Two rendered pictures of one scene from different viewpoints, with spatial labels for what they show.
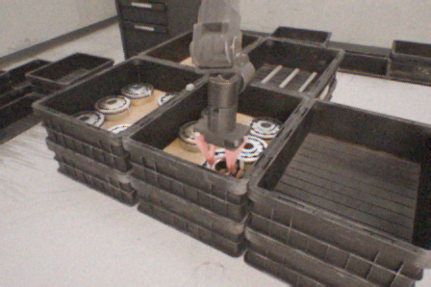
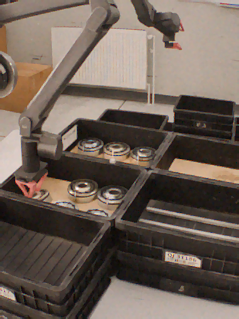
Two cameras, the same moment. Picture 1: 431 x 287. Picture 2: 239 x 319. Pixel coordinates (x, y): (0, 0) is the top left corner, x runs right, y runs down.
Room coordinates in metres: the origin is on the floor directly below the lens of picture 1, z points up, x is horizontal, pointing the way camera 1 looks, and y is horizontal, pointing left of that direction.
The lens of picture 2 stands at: (0.65, -1.20, 1.63)
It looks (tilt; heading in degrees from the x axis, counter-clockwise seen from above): 28 degrees down; 82
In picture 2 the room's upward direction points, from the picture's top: straight up
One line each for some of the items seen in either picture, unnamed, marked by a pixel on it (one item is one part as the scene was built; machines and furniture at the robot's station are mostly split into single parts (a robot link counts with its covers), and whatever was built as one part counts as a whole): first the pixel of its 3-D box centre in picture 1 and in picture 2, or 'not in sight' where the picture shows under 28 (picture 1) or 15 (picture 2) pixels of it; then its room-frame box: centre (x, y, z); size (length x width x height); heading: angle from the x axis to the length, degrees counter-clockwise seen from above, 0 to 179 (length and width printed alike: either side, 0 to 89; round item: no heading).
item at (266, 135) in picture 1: (266, 127); (94, 218); (0.73, -0.14, 0.86); 0.10 x 0.10 x 0.01
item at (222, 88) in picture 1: (224, 88); (31, 145); (0.56, -0.02, 1.06); 0.07 x 0.06 x 0.07; 154
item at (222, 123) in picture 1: (221, 118); (30, 162); (0.55, -0.02, 0.99); 0.10 x 0.07 x 0.07; 60
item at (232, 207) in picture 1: (223, 137); (72, 196); (0.67, -0.02, 0.87); 0.40 x 0.30 x 0.11; 150
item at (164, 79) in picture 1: (132, 108); (109, 155); (0.82, 0.24, 0.87); 0.40 x 0.30 x 0.11; 150
